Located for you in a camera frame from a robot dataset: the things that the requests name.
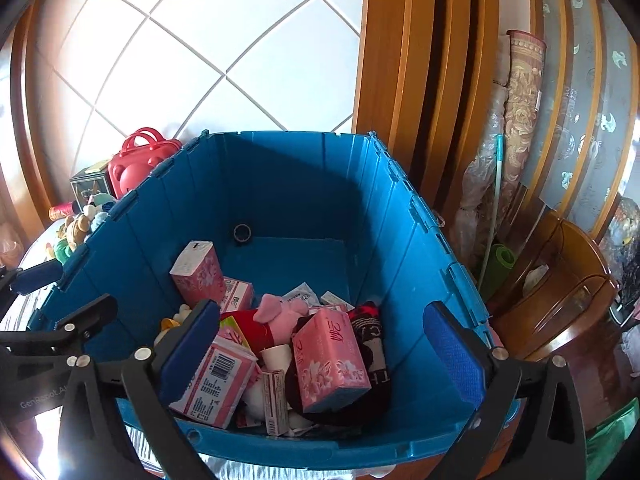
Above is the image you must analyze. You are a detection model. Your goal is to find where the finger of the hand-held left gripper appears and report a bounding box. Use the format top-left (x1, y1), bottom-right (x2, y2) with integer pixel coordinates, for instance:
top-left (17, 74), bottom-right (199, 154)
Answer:
top-left (0, 259), bottom-right (65, 306)
top-left (50, 294), bottom-right (118, 349)

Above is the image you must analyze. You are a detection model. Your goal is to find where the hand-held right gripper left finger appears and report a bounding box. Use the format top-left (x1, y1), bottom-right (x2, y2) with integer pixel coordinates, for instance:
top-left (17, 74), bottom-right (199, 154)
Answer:
top-left (54, 299), bottom-right (236, 480)

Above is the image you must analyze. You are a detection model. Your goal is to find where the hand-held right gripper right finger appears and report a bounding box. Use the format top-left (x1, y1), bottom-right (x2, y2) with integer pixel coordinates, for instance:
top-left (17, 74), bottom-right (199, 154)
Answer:
top-left (422, 301), bottom-right (587, 480)

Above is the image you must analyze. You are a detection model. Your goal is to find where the pink tissue pack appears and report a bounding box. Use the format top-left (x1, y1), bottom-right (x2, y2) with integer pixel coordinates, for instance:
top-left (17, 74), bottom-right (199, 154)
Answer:
top-left (291, 308), bottom-right (372, 413)
top-left (170, 241), bottom-right (227, 311)
top-left (169, 332), bottom-right (258, 428)

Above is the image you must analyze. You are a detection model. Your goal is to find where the blue plastic crate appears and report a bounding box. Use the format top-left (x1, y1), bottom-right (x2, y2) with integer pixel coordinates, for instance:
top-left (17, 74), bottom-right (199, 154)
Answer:
top-left (27, 130), bottom-right (506, 471)

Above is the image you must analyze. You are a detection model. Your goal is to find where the white yellow plush toy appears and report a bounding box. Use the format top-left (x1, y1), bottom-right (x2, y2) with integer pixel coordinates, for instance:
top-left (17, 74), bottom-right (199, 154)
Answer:
top-left (154, 304), bottom-right (193, 346)

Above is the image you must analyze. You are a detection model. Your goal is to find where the green plush toy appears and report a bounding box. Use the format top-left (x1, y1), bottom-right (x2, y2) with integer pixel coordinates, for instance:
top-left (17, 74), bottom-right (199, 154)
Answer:
top-left (47, 240), bottom-right (76, 266)

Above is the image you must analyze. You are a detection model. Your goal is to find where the green yellow packet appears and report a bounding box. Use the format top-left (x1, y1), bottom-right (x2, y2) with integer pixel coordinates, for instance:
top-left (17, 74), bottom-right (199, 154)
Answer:
top-left (220, 322), bottom-right (251, 348)

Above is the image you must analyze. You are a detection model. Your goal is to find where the brown teddy bear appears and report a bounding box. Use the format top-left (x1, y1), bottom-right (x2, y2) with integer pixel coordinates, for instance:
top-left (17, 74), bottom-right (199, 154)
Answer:
top-left (62, 212), bottom-right (91, 251)

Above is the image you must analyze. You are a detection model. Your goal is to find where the white paper roll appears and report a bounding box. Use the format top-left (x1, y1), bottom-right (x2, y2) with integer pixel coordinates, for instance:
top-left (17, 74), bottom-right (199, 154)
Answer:
top-left (260, 344), bottom-right (293, 373)

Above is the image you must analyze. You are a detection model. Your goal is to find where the pink red plush toy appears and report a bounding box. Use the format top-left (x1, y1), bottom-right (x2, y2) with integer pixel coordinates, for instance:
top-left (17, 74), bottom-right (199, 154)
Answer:
top-left (220, 292), bottom-right (313, 356)

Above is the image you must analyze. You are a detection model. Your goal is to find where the white red medicine box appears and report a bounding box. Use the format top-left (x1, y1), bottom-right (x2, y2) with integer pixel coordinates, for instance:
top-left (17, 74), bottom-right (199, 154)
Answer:
top-left (262, 369), bottom-right (291, 436)
top-left (320, 290), bottom-right (356, 313)

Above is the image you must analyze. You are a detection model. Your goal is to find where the white teal plush toy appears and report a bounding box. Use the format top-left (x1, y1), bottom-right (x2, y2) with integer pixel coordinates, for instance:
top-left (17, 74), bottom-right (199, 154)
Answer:
top-left (82, 192), bottom-right (118, 221)

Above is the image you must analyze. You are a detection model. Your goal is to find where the rolled green yoga mat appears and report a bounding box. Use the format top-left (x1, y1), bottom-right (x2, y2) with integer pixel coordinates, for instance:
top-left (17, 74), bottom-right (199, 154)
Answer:
top-left (477, 244), bottom-right (516, 301)

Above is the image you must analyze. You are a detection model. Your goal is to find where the black gift box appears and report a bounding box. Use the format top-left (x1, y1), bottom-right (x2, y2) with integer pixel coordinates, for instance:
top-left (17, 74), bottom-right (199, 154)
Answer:
top-left (70, 167), bottom-right (113, 206)

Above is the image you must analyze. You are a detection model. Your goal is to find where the white printed packet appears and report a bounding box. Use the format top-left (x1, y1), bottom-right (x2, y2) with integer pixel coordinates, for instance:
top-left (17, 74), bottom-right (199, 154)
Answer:
top-left (282, 282), bottom-right (321, 306)

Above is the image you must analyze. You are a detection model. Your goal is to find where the wooden chair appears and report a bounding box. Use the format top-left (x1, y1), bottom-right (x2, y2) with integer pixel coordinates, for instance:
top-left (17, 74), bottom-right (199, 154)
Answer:
top-left (487, 210), bottom-right (623, 361)

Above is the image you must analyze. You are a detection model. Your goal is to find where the striped white bed cover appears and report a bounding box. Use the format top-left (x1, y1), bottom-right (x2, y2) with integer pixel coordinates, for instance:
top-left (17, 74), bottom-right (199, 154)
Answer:
top-left (0, 230), bottom-right (401, 480)

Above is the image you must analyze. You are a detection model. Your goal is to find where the red bear suitcase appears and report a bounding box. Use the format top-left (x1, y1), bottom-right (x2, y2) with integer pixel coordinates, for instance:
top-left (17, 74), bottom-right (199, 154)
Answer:
top-left (107, 127), bottom-right (183, 200)

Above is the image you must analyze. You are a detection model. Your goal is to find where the rolled clear plastic wrap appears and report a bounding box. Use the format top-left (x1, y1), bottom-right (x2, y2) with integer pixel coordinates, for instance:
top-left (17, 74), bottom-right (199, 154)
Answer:
top-left (452, 80), bottom-right (506, 261)

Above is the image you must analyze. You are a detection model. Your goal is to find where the teal pole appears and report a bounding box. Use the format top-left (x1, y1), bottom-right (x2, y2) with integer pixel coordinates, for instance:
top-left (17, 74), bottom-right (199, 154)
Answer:
top-left (477, 134), bottom-right (503, 286)

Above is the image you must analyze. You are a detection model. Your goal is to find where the green bag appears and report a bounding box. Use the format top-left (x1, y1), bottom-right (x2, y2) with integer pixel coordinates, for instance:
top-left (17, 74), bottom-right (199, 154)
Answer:
top-left (585, 397), bottom-right (640, 480)

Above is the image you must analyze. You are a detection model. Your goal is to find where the rolled patterned carpet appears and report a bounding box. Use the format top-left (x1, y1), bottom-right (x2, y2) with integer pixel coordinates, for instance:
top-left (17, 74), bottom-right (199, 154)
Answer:
top-left (492, 29), bottom-right (548, 241)

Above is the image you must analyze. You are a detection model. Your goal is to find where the wardrobe with frosted glass doors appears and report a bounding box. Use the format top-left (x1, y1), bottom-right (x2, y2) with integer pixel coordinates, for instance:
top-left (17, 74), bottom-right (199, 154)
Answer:
top-left (525, 0), bottom-right (640, 241)

